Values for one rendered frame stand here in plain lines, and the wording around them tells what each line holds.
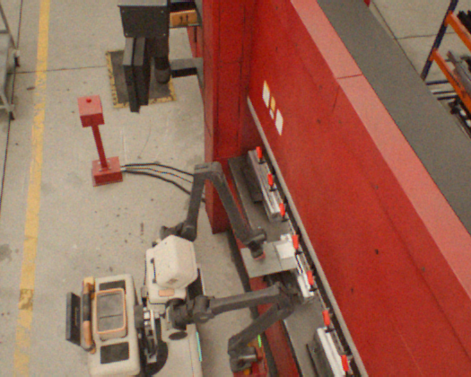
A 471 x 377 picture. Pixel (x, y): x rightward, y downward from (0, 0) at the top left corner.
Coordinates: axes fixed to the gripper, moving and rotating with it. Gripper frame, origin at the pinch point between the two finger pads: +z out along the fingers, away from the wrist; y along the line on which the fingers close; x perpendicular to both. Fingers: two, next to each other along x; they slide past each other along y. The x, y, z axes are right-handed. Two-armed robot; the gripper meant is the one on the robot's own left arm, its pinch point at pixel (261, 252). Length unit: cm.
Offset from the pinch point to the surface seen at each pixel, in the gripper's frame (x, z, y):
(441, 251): -74, -104, -80
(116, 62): 99, 66, 308
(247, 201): 3.1, 17.4, 45.9
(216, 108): -10, -28, 83
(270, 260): -1.7, 4.9, -3.9
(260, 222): -0.1, 19.0, 29.2
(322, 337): -11, 13, -49
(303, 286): -11.6, 13.8, -21.3
